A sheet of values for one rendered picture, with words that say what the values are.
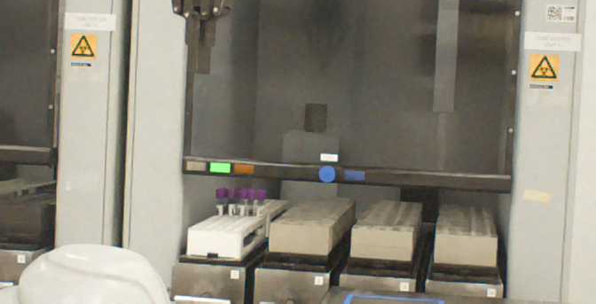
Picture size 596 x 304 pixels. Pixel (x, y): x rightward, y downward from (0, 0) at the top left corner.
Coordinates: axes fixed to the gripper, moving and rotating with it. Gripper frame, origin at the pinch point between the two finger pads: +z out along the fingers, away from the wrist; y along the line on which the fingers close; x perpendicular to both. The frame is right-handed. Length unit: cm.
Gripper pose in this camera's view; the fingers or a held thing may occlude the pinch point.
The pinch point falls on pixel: (199, 46)
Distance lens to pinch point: 149.1
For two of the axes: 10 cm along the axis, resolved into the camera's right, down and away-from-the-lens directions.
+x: 5.0, -0.2, 8.6
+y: 8.6, 0.7, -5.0
